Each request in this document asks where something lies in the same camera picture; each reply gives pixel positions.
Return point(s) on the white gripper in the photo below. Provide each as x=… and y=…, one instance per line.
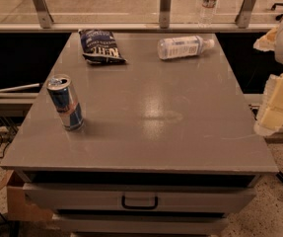
x=270, y=115

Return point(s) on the blue silver redbull can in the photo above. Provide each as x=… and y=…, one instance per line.
x=63, y=95

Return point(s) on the clear plastic bottle lying down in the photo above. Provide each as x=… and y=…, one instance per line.
x=183, y=47

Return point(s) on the upright water bottle behind glass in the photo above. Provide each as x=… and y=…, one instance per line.
x=207, y=12

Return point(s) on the dark blue chip bag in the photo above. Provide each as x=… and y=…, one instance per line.
x=100, y=47

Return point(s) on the grey upper drawer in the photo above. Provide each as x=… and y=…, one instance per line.
x=108, y=197

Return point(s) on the grey drawer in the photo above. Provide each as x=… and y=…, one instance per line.
x=108, y=197
x=140, y=224

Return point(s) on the grey lower drawer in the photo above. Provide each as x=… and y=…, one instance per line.
x=140, y=224

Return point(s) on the metal rod with black tip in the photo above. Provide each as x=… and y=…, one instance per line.
x=20, y=88

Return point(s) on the brown cardboard box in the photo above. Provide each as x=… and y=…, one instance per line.
x=20, y=208

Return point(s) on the right metal railing post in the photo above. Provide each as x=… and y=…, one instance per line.
x=243, y=18

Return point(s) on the black drawer handle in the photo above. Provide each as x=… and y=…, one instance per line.
x=138, y=203

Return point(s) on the left metal railing post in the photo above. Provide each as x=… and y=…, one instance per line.
x=43, y=15

